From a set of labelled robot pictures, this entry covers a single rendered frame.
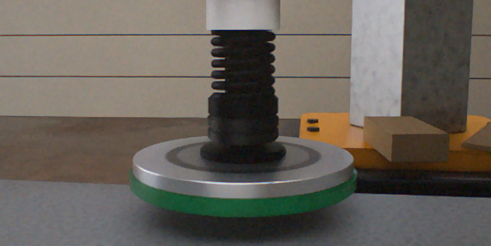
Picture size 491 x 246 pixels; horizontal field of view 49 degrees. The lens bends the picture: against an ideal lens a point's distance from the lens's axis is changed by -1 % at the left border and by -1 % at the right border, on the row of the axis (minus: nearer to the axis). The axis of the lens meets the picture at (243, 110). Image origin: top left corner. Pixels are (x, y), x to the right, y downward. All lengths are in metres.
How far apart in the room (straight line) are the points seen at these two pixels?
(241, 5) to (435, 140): 0.57
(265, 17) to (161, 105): 6.20
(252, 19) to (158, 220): 0.21
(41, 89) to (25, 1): 1.07
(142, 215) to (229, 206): 0.13
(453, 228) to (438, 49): 0.75
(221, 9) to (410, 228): 0.26
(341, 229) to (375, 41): 0.79
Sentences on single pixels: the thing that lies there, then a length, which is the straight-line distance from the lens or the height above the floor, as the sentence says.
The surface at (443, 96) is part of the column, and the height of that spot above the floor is 0.86.
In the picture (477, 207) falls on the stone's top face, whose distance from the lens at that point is 0.61.
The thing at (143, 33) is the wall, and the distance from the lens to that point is 6.67.
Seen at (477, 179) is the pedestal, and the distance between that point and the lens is 1.08.
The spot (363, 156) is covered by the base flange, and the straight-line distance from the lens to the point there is 1.08.
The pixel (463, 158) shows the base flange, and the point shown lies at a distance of 1.11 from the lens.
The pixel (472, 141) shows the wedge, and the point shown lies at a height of 0.79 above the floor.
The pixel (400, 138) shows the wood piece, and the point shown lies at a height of 0.82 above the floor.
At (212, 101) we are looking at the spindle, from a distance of 0.51.
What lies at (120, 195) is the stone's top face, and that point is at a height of 0.82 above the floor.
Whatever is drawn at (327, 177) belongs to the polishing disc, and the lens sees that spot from 0.47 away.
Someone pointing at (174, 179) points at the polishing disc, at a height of 0.88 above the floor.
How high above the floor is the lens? 1.00
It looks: 8 degrees down
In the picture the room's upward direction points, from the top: straight up
